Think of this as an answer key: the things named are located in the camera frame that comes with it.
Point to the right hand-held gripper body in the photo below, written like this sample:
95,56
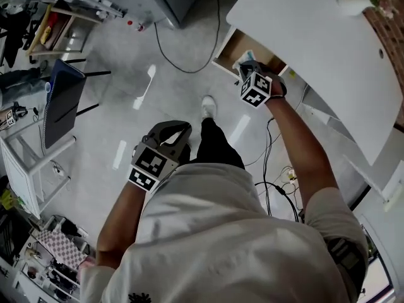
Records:
256,88

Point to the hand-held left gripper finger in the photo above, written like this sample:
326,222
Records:
184,144
168,125

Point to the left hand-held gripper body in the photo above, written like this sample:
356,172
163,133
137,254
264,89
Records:
151,164

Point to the white paper item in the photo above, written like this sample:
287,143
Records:
243,58

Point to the wooden desk drawer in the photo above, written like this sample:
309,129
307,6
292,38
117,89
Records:
240,47

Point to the person's left forearm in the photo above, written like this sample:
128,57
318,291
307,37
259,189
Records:
121,219

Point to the person's right forearm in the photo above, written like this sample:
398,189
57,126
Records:
300,150

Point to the white desk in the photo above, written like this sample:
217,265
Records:
315,62

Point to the white desk side panel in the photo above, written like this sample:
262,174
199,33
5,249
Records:
322,109

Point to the person's right hand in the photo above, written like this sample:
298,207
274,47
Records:
279,86

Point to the person's black trousers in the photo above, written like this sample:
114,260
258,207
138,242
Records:
217,147

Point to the person's white shoe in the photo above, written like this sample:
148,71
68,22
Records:
208,105

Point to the dark blue chair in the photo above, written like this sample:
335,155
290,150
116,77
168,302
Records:
64,103

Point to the person's white shirt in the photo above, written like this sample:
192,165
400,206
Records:
221,248

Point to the checkered cloth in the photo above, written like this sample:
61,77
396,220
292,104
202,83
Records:
60,248

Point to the wooden shelf cart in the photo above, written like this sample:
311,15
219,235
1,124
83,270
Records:
60,32

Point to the spare hand-held gripper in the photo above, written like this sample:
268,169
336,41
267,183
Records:
14,114

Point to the grey waist pack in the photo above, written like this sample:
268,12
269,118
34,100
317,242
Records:
344,257

